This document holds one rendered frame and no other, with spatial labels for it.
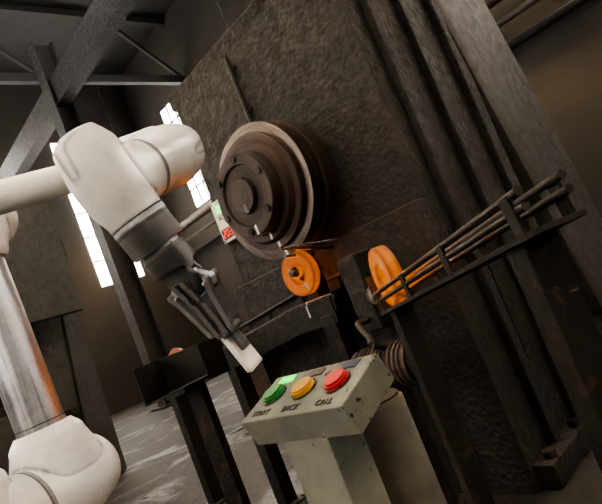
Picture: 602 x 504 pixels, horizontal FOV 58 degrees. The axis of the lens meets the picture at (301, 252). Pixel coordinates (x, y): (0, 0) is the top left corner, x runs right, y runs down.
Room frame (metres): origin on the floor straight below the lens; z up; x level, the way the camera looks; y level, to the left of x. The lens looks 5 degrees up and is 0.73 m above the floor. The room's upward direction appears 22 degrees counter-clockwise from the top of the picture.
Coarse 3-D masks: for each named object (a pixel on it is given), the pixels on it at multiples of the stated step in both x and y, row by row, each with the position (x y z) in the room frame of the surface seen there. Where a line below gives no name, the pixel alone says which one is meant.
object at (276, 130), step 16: (240, 128) 1.80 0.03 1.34; (256, 128) 1.75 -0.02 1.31; (272, 128) 1.70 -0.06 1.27; (288, 128) 1.73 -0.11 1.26; (288, 144) 1.68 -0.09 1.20; (304, 144) 1.70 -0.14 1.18; (304, 160) 1.65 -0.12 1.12; (304, 176) 1.67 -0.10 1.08; (320, 176) 1.70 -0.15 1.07; (320, 192) 1.70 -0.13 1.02; (320, 208) 1.72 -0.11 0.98; (304, 224) 1.72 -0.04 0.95; (240, 240) 1.96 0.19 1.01; (304, 240) 1.75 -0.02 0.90; (272, 256) 1.87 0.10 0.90
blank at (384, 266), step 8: (376, 248) 1.34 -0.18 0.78; (384, 248) 1.33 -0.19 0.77; (368, 256) 1.40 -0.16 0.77; (376, 256) 1.33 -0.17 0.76; (384, 256) 1.31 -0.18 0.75; (392, 256) 1.30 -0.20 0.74; (376, 264) 1.36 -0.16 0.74; (384, 264) 1.30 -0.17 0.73; (392, 264) 1.29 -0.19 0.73; (376, 272) 1.39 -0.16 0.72; (384, 272) 1.32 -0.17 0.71; (392, 272) 1.29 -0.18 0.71; (400, 272) 1.29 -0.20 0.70; (376, 280) 1.41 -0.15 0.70; (384, 280) 1.40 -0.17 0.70; (392, 288) 1.31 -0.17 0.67; (392, 296) 1.34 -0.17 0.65; (400, 296) 1.32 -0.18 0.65; (392, 304) 1.36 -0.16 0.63
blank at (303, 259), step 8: (296, 256) 1.80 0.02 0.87; (304, 256) 1.78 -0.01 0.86; (288, 264) 1.84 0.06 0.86; (296, 264) 1.81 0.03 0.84; (304, 264) 1.79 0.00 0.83; (312, 264) 1.77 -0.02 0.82; (304, 272) 1.80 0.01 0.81; (312, 272) 1.77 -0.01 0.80; (288, 280) 1.86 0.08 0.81; (296, 280) 1.85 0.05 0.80; (304, 280) 1.81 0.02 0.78; (312, 280) 1.78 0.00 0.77; (288, 288) 1.87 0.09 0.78; (296, 288) 1.84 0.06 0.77; (304, 288) 1.82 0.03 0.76; (312, 288) 1.79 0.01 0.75
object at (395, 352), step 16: (368, 352) 1.51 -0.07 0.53; (384, 352) 1.46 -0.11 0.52; (400, 352) 1.41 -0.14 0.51; (400, 368) 1.41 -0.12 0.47; (400, 384) 1.44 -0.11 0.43; (416, 384) 1.43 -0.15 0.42; (416, 400) 1.54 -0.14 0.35; (416, 416) 1.52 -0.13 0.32; (432, 448) 1.53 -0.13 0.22; (432, 464) 1.51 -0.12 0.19; (448, 480) 1.54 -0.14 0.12; (448, 496) 1.52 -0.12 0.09
